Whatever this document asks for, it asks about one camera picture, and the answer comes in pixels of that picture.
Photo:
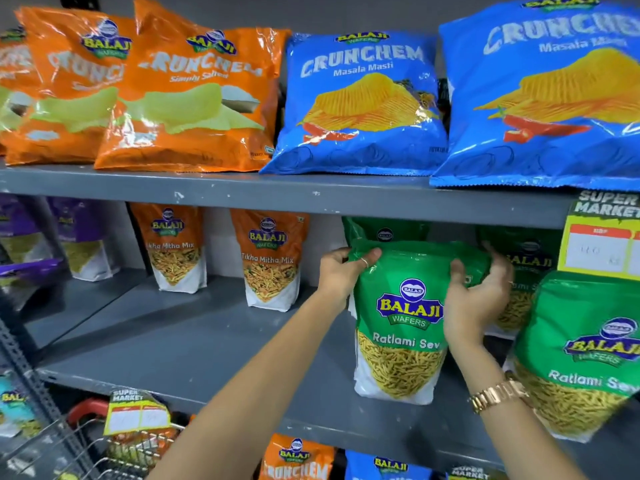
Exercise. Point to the person's right hand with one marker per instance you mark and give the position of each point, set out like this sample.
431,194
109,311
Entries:
467,314

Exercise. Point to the person's left hand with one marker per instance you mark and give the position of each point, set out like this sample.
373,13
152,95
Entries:
336,277

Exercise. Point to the person's right thumb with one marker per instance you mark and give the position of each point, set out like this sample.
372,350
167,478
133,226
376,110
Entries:
458,275

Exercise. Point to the person's left thumb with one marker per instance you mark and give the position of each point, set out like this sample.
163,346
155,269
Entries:
367,258

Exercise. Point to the green snack pouch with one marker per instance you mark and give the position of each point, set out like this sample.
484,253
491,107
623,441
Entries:
400,324
532,264
575,354
385,229

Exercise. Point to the person's right forearm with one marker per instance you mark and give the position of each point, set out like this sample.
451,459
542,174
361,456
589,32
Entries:
520,434

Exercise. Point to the person's left forearm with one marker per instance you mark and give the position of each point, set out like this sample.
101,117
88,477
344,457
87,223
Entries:
250,399

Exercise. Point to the orange snack mix pouch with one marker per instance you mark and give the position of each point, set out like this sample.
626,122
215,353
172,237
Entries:
270,259
172,244

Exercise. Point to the gold wristwatch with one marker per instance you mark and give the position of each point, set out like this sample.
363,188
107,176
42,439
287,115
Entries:
497,394

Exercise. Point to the yellow green price tag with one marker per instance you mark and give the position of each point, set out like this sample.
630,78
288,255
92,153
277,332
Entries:
600,239
135,412
475,473

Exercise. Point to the blue chips bag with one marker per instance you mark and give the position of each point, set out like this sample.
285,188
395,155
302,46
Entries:
545,94
382,467
360,104

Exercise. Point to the orange chips bag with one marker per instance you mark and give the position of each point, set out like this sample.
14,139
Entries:
295,459
190,104
12,69
60,94

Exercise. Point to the purple snack pouch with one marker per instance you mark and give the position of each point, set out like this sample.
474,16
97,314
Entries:
20,229
25,279
82,234

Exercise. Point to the grey slotted shelf upright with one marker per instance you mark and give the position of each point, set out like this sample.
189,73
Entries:
35,389

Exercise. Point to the teal snack pouch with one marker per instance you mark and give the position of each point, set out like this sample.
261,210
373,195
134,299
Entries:
15,404

